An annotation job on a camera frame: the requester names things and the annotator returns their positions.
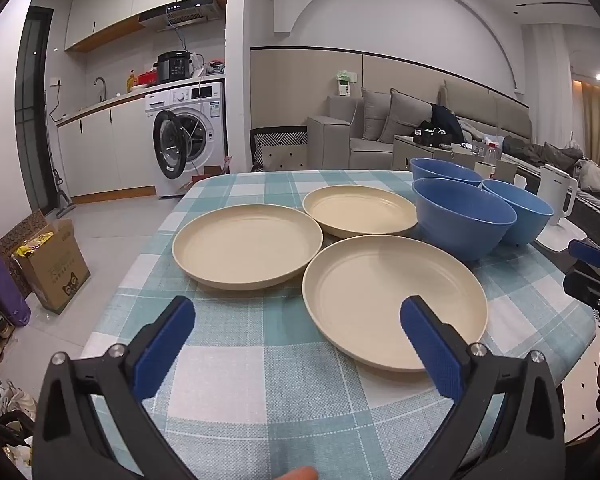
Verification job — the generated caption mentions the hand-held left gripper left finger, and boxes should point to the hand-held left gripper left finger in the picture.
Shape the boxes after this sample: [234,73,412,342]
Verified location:
[32,296,197,480]

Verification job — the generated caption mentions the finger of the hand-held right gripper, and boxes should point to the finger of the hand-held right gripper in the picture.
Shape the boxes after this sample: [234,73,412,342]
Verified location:
[562,270,600,321]
[567,239,600,286]

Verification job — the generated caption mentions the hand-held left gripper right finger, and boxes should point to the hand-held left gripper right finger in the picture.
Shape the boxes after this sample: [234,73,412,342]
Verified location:
[399,296,567,480]

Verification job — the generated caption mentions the light blue bowl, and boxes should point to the light blue bowl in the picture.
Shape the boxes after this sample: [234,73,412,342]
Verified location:
[481,179,555,247]

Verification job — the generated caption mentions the beige round plate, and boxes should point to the beige round plate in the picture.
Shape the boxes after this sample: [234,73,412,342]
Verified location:
[302,234,489,374]
[172,204,324,291]
[302,185,420,239]

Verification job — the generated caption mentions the dark blue bowl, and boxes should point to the dark blue bowl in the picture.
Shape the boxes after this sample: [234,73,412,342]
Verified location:
[409,157,482,188]
[411,177,518,261]

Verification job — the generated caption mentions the person's left hand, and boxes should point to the person's left hand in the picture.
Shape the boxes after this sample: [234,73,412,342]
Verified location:
[270,466,318,480]

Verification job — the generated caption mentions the grey bed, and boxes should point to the grey bed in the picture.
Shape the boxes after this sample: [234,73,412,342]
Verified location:
[455,115,600,223]

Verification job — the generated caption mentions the white electric kettle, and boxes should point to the white electric kettle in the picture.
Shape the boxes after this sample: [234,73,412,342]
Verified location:
[536,164,578,226]

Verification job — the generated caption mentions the pile of dark clothes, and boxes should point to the pile of dark clothes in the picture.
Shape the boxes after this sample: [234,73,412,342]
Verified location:
[502,135,586,171]

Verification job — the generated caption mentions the brown cardboard box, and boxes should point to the brown cardboard box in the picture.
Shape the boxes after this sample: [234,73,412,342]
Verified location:
[11,218,92,316]

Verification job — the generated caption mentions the teal white checked tablecloth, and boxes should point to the teal white checked tablecloth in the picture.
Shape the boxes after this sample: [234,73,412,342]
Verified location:
[82,170,598,480]

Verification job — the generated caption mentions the beige curtain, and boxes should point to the beige curtain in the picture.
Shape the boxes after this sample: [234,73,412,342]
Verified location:
[580,80,600,157]

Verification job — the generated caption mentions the white sneaker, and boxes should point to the white sneaker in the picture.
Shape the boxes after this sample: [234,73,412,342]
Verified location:
[0,380,38,422]

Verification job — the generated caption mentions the yellow snack packet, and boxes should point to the yellow snack packet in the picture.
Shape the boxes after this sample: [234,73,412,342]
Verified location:
[14,232,56,259]

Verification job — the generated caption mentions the black bag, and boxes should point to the black bag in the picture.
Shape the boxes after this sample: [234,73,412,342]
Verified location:
[0,410,37,448]

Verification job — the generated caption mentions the purple rolled mat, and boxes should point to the purple rolled mat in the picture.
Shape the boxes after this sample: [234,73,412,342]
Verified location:
[0,210,32,328]

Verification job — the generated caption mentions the red cardboard box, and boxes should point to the red cardboard box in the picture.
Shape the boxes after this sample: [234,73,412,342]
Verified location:
[190,164,231,184]

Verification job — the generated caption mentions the grey stick vacuum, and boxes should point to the grey stick vacuum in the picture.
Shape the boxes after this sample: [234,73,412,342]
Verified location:
[52,170,74,219]

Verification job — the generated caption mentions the brown patterned board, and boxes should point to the brown patterned board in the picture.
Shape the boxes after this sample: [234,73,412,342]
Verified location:
[0,208,48,301]

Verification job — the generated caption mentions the dark jacket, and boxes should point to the dark jacket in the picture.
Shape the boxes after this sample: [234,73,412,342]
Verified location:
[430,103,466,143]

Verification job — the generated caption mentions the black open box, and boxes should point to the black open box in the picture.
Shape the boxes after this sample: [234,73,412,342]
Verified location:
[413,127,453,147]

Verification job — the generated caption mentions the grey drawer cabinet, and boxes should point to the grey drawer cabinet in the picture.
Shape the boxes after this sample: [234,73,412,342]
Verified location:
[392,135,481,171]

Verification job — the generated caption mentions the white kitchen counter cabinet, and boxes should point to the white kitchen counter cabinet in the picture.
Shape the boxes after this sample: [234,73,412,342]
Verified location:
[56,92,158,206]

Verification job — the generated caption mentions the grey sofa cushion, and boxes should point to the grey sofa cushion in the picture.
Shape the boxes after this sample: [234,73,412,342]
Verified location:
[378,88,433,145]
[361,86,392,141]

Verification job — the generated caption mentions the grey sofa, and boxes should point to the grey sofa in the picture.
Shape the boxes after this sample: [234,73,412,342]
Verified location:
[307,77,533,171]

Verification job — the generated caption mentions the white washing machine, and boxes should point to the white washing machine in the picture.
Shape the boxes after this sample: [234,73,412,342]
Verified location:
[145,80,228,198]

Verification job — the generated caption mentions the black framed glass door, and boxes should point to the black framed glass door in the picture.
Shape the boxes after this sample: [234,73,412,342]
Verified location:
[14,6,61,218]

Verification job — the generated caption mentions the black pressure cooker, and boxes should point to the black pressure cooker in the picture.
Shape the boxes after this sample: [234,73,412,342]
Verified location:
[153,51,192,84]

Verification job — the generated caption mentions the range hood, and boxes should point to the range hood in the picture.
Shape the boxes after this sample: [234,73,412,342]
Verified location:
[138,2,221,32]

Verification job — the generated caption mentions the white wall cabinets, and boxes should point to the white wall cabinets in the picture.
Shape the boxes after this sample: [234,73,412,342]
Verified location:
[64,0,228,53]

